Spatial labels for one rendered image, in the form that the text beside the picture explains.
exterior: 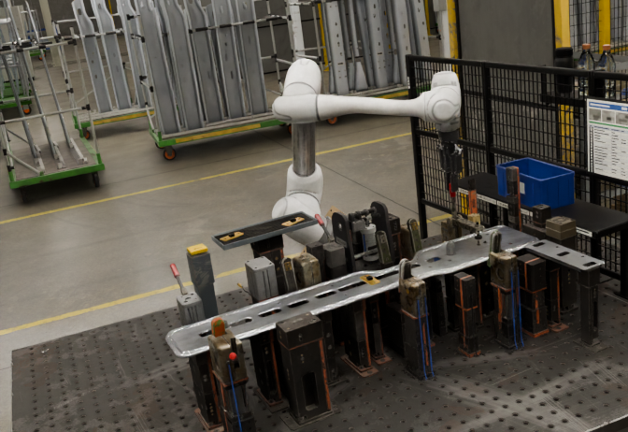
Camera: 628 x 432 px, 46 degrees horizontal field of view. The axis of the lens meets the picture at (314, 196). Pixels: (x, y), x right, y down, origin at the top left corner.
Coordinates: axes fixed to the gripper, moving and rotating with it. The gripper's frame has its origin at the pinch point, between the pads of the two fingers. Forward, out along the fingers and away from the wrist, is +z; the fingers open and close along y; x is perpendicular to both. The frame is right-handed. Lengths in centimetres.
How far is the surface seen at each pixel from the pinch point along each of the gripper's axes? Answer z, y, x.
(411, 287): 18, 35, -43
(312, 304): 21, 18, -70
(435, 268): 21.3, 21.5, -24.2
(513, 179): 5.8, 0.1, 29.1
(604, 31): -5, -219, 309
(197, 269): 12, -16, -98
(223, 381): 26, 38, -109
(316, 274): 19, 3, -61
